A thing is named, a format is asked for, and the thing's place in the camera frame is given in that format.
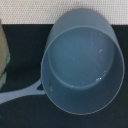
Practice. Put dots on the grey toy saucepan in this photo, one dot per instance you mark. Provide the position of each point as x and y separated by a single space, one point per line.
82 68

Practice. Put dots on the yellow toy bread loaf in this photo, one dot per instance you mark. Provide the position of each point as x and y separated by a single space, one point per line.
4 57

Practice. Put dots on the woven beige placemat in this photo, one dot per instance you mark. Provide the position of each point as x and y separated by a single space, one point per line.
48 11

